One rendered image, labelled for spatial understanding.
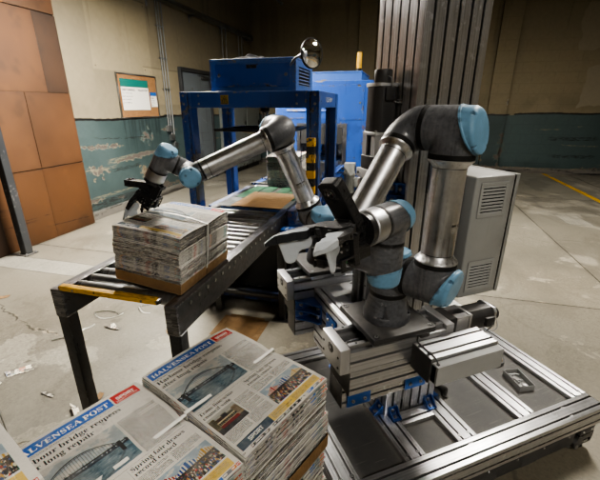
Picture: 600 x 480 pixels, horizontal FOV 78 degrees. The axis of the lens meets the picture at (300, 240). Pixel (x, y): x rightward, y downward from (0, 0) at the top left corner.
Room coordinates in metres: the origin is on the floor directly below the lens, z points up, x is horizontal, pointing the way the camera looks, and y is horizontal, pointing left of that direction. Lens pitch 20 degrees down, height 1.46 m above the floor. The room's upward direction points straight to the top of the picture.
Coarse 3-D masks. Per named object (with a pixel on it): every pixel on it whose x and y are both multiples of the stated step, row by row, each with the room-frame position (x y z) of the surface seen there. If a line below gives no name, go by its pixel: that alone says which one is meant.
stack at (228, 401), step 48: (240, 336) 0.91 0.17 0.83; (144, 384) 0.74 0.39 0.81; (192, 384) 0.72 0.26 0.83; (240, 384) 0.72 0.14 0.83; (288, 384) 0.72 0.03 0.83; (48, 432) 0.57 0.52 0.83; (96, 432) 0.58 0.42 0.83; (144, 432) 0.58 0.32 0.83; (192, 432) 0.58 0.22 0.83; (240, 432) 0.57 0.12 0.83; (288, 432) 0.62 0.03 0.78
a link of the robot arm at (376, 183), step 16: (416, 112) 0.99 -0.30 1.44; (400, 128) 0.99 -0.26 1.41; (384, 144) 1.00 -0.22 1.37; (400, 144) 0.97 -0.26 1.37; (416, 144) 0.99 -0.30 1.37; (384, 160) 0.95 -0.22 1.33; (400, 160) 0.96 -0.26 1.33; (368, 176) 0.94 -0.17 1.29; (384, 176) 0.93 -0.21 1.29; (368, 192) 0.90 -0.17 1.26; (384, 192) 0.91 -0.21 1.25
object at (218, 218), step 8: (160, 208) 1.52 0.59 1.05; (168, 208) 1.53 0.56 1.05; (176, 208) 1.53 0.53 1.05; (184, 208) 1.54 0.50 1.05; (192, 208) 1.55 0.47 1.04; (200, 208) 1.56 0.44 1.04; (208, 208) 1.57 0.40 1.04; (192, 216) 1.45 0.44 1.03; (200, 216) 1.46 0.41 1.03; (208, 216) 1.46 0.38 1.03; (216, 216) 1.47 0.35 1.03; (224, 216) 1.53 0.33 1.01; (216, 224) 1.47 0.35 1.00; (224, 224) 1.54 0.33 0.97; (216, 232) 1.46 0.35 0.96; (224, 232) 1.53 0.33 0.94; (216, 240) 1.46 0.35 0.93; (224, 240) 1.52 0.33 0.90; (216, 248) 1.46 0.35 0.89; (224, 248) 1.53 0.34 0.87; (216, 256) 1.47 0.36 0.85
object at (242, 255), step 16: (272, 224) 2.11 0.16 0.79; (288, 224) 2.41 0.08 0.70; (256, 240) 1.86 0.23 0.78; (240, 256) 1.64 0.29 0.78; (256, 256) 1.85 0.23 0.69; (224, 272) 1.48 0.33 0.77; (240, 272) 1.64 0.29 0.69; (192, 288) 1.27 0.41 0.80; (208, 288) 1.33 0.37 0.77; (224, 288) 1.47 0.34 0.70; (176, 304) 1.15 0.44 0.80; (192, 304) 1.22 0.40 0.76; (208, 304) 1.33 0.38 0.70; (176, 320) 1.12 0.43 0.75; (192, 320) 1.21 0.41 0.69
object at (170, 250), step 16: (128, 224) 1.30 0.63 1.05; (144, 224) 1.31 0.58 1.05; (160, 224) 1.33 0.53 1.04; (176, 224) 1.35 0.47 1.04; (112, 240) 1.28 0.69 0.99; (128, 240) 1.27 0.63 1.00; (144, 240) 1.25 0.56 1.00; (160, 240) 1.23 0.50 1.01; (176, 240) 1.21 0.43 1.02; (192, 240) 1.29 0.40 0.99; (128, 256) 1.26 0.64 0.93; (144, 256) 1.25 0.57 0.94; (160, 256) 1.22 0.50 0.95; (176, 256) 1.21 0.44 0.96; (192, 256) 1.29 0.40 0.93; (144, 272) 1.24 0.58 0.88; (160, 272) 1.23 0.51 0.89; (176, 272) 1.21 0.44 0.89; (192, 272) 1.28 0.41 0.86
